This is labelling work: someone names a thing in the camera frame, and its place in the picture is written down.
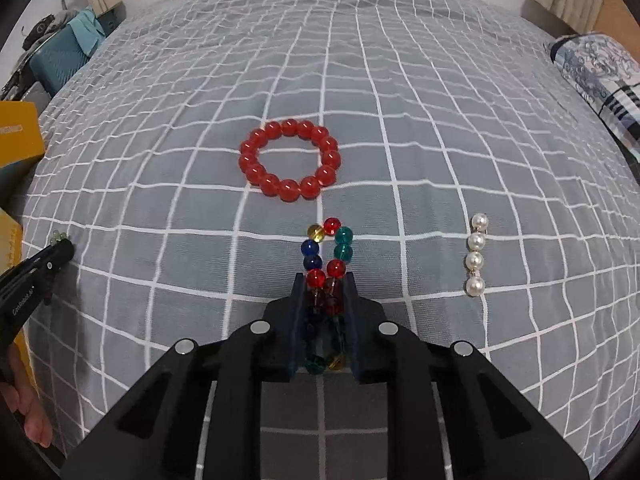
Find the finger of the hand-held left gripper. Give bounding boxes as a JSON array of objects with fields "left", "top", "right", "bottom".
[{"left": 9, "top": 238, "right": 76, "bottom": 307}]

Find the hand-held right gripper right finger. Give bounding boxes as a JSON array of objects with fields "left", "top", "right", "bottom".
[{"left": 344, "top": 271, "right": 592, "bottom": 480}]

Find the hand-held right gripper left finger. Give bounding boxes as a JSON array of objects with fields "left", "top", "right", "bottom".
[{"left": 59, "top": 272, "right": 322, "bottom": 480}]

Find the multicolour glass bead bracelet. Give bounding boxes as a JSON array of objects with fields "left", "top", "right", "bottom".
[{"left": 300, "top": 217, "right": 355, "bottom": 376}]

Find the blue orange cardboard box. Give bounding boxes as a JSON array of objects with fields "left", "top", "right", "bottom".
[{"left": 0, "top": 101, "right": 47, "bottom": 397}]

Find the person's left hand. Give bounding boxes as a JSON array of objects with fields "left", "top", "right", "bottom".
[{"left": 0, "top": 344, "right": 54, "bottom": 449}]

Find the black gadget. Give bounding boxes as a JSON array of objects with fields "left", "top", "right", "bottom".
[{"left": 22, "top": 14, "right": 57, "bottom": 52}]

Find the teal cloth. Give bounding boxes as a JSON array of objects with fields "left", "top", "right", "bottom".
[{"left": 67, "top": 8, "right": 104, "bottom": 59}]

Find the blue plaid floral pillow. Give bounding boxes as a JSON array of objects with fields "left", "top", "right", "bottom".
[{"left": 543, "top": 33, "right": 640, "bottom": 154}]

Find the wooden headboard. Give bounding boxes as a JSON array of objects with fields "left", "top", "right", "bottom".
[{"left": 594, "top": 0, "right": 640, "bottom": 172}]

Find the white pearl bracelet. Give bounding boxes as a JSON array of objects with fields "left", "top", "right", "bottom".
[{"left": 464, "top": 212, "right": 489, "bottom": 297}]

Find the red bead bracelet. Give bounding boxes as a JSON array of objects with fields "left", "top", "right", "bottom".
[{"left": 238, "top": 118, "right": 343, "bottom": 204}]

